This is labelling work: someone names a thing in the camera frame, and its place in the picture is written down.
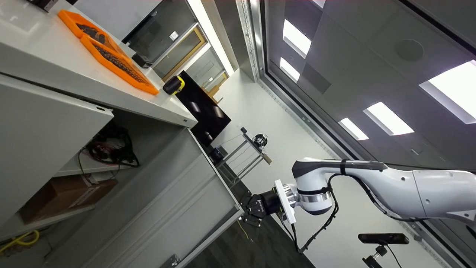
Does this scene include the yellow black tape measure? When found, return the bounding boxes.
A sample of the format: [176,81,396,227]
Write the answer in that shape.
[162,76,185,96]

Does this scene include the yellow cable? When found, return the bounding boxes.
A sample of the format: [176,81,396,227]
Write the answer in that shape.
[0,228,42,255]

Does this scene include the black camera on stand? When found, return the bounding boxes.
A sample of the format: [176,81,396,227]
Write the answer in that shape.
[359,233,409,268]

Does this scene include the white counter top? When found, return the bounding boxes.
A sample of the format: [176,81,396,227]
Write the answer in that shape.
[0,0,197,128]

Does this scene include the metal frame stand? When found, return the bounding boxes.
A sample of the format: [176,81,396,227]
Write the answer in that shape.
[219,128,273,186]

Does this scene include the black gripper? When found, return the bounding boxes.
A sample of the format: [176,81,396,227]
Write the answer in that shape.
[246,189,281,218]

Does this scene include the orange tray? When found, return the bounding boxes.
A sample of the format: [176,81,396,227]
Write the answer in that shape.
[58,9,160,96]

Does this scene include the cardboard box in cabinet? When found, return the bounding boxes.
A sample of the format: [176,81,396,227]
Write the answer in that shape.
[20,176,118,224]

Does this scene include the black cables in cabinet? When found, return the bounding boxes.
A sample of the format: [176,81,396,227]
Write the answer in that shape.
[87,130,142,170]

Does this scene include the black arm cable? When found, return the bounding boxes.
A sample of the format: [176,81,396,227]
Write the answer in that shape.
[292,160,389,253]

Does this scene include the white cabinet door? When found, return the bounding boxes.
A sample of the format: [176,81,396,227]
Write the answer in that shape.
[48,130,243,268]
[0,75,113,225]

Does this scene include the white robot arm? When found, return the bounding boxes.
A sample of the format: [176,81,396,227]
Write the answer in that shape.
[247,158,476,225]

